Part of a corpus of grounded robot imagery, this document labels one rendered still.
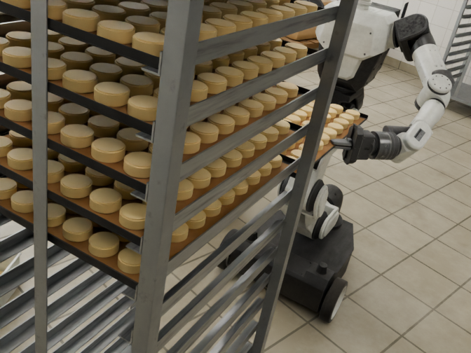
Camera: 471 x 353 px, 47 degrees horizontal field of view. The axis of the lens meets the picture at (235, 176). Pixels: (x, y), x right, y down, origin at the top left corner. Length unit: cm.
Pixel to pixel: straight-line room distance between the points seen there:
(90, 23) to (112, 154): 19
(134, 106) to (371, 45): 142
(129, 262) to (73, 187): 15
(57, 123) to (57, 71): 9
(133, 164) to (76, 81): 14
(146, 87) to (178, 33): 20
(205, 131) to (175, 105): 26
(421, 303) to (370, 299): 26
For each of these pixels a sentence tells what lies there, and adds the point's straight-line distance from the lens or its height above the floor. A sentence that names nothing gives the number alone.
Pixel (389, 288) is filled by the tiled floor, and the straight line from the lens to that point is 282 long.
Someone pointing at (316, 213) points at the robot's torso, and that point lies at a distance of 224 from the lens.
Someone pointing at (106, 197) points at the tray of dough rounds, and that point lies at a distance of 87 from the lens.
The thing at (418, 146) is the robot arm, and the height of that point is 101.
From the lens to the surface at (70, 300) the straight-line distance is 152.
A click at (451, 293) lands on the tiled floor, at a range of 298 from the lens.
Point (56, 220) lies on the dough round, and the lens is 98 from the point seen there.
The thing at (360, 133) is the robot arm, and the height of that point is 103.
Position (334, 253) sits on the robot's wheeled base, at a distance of 262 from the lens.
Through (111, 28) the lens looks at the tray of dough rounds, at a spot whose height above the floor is 142.
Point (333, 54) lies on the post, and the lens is 121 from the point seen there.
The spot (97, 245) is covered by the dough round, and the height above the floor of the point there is 106.
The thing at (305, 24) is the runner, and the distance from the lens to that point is 105.
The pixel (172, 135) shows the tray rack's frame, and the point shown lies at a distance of 68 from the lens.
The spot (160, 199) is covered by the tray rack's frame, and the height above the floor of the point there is 123.
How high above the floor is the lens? 161
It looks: 28 degrees down
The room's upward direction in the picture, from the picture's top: 11 degrees clockwise
